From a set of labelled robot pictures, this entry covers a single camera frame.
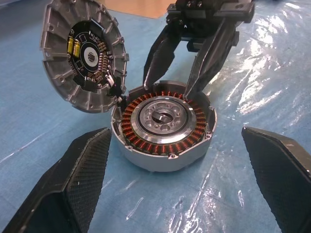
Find brown cardboard sheet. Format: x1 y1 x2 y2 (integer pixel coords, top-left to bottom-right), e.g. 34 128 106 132
106 0 177 19

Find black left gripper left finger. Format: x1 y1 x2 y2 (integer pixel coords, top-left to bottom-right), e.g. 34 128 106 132
0 127 112 233

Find short white lid wires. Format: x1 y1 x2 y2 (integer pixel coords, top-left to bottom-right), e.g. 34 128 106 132
105 72 128 105

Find silver spoked rotor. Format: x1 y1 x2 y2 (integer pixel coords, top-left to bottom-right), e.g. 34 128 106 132
130 95 197 144

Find grey finned motor lid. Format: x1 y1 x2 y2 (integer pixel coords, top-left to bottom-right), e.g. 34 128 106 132
39 0 130 114

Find grey round motor housing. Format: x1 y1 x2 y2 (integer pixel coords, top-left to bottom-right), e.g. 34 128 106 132
110 80 218 172

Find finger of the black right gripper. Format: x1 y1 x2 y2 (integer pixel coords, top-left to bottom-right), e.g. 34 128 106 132
143 21 188 87
184 18 241 97

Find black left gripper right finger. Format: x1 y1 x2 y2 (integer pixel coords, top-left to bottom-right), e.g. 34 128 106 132
241 126 311 233

